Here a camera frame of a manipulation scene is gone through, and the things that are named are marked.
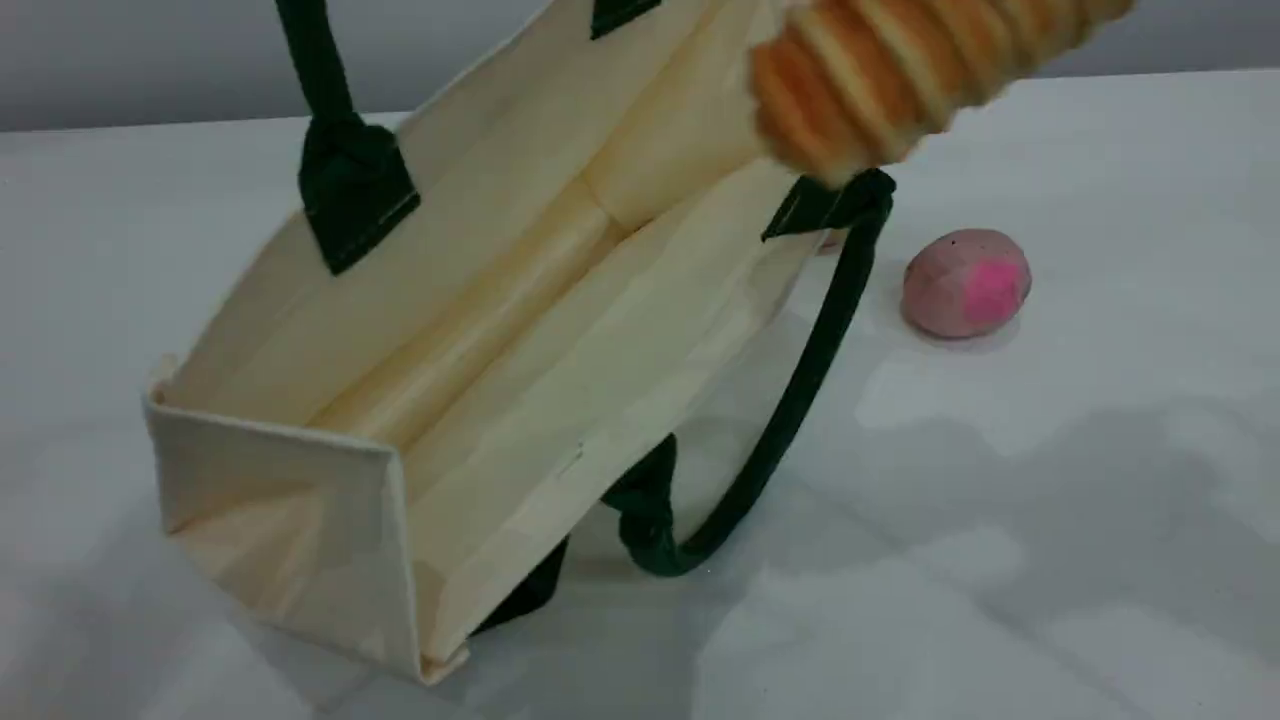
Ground white canvas bag green handles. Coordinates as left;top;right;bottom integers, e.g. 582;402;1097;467
143;0;898;688

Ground long ridged golden bread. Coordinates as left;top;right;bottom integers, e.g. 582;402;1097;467
748;0;1137;188

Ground pink spotted round toy fruit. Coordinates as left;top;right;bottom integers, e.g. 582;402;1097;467
902;229;1033;340

